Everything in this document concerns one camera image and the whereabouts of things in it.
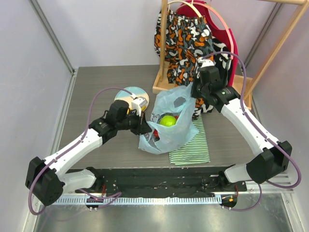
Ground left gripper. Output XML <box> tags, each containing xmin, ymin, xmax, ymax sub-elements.
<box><xmin>116</xmin><ymin>109</ymin><xmax>152</xmax><ymax>135</ymax></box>

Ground red lychee bunch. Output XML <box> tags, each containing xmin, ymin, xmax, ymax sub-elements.
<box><xmin>144</xmin><ymin>113</ymin><xmax>179</xmax><ymax>141</ymax></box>

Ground green apple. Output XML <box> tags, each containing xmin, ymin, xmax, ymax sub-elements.
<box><xmin>159</xmin><ymin>115</ymin><xmax>177</xmax><ymax>127</ymax></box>

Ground light blue plastic bag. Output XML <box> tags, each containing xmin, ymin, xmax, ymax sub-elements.
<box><xmin>139</xmin><ymin>84</ymin><xmax>198</xmax><ymax>155</ymax></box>

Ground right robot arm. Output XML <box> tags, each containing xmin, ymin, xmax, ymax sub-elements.
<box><xmin>192</xmin><ymin>66</ymin><xmax>292</xmax><ymax>191</ymax></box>

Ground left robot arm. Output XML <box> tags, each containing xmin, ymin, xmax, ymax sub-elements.
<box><xmin>25</xmin><ymin>97</ymin><xmax>152</xmax><ymax>206</ymax></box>

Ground black white patterned garment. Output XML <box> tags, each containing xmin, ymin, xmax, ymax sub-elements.
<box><xmin>200</xmin><ymin>36</ymin><xmax>234</xmax><ymax>114</ymax></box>

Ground wooden clothes rack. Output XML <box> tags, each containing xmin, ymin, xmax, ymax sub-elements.
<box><xmin>152</xmin><ymin>0</ymin><xmax>309</xmax><ymax>110</ymax></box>

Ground round fruit plate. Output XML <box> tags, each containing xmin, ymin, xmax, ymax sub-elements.
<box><xmin>114</xmin><ymin>87</ymin><xmax>149</xmax><ymax>111</ymax></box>

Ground orange camouflage pants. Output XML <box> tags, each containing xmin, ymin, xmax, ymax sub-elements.
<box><xmin>154</xmin><ymin>9</ymin><xmax>215</xmax><ymax>121</ymax></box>

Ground red garment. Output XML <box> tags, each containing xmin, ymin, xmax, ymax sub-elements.
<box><xmin>188</xmin><ymin>0</ymin><xmax>238</xmax><ymax>86</ymax></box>

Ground green striped folded cloth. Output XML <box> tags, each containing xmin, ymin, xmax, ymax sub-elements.
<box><xmin>169</xmin><ymin>116</ymin><xmax>211</xmax><ymax>165</ymax></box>

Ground wooden clothes hanger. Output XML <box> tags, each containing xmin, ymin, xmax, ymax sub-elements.
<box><xmin>167</xmin><ymin>0</ymin><xmax>202</xmax><ymax>17</ymax></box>

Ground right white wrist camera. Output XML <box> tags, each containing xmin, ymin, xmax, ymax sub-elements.
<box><xmin>197</xmin><ymin>58</ymin><xmax>215</xmax><ymax>72</ymax></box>

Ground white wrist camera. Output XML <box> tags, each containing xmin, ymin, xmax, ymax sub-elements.
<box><xmin>197</xmin><ymin>58</ymin><xmax>215</xmax><ymax>72</ymax></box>
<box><xmin>130</xmin><ymin>94</ymin><xmax>148</xmax><ymax>116</ymax></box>

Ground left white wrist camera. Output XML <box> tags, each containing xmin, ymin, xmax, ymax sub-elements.
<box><xmin>130</xmin><ymin>94</ymin><xmax>148</xmax><ymax>116</ymax></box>

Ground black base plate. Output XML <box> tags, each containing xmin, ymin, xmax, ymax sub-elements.
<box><xmin>72</xmin><ymin>166</ymin><xmax>247</xmax><ymax>198</ymax></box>

